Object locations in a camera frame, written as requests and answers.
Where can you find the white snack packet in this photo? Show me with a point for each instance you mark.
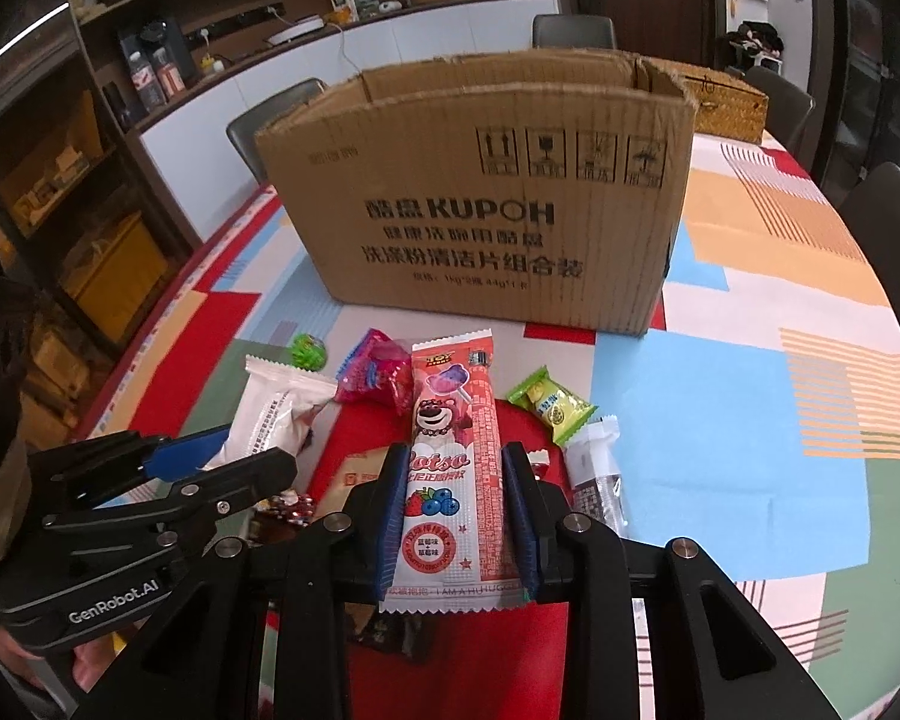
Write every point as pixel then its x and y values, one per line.
pixel 276 411

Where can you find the water bottle red label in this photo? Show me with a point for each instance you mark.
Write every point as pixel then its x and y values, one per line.
pixel 145 81

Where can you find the pink candy bag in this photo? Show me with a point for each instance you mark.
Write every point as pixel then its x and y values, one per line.
pixel 378 369

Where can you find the green yellow snack packet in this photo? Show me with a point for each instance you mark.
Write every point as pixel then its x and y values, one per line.
pixel 564 412

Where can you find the left hand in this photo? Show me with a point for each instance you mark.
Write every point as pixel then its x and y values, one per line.
pixel 90 660

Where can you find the woven wicker box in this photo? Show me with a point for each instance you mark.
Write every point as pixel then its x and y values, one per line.
pixel 727 107

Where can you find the dark chair far end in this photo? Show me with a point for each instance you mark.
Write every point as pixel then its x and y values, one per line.
pixel 573 32

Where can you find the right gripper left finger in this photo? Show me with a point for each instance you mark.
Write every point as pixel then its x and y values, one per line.
pixel 346 557

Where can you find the dark chair right far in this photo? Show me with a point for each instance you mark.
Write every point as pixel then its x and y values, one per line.
pixel 783 108

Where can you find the dark clear snack packet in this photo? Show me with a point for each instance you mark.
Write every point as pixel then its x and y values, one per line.
pixel 595 476

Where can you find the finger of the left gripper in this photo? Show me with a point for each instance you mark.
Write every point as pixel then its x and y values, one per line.
pixel 118 468
pixel 202 499

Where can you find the shiny foil candy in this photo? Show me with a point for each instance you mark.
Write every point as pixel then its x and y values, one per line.
pixel 281 517

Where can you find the colourful patchwork tablecloth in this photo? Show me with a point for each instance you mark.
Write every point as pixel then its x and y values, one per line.
pixel 760 415

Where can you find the dark chair left side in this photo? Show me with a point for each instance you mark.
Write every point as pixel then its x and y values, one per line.
pixel 242 131

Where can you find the pink bear lollipop packet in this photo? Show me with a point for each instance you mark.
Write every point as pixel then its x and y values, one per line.
pixel 454 553

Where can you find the brown cardboard box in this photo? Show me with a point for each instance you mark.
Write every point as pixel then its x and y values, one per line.
pixel 544 185

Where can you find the green lollipop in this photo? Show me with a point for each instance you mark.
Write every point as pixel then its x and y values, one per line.
pixel 308 352

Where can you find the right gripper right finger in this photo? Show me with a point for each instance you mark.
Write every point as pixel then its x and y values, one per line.
pixel 567 557

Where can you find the dark cracker packet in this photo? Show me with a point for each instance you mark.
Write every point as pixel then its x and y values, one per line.
pixel 354 470

